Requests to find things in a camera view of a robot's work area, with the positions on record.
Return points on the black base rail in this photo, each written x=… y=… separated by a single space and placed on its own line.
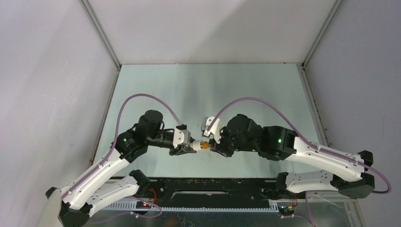
x=215 y=193

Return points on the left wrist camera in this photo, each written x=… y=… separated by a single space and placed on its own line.
x=181 y=137

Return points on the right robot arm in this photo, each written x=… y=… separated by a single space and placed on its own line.
x=341 y=172

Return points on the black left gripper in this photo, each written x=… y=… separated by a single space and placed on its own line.
x=181 y=150

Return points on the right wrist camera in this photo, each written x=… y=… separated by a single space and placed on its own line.
x=211 y=127

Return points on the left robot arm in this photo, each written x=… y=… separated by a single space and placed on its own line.
x=85 y=196

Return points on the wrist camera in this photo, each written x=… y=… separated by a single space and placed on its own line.
x=181 y=137
x=211 y=127

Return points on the orange water faucet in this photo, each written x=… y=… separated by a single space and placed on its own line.
x=204 y=145

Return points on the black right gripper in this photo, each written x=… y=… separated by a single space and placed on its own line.
x=214 y=146

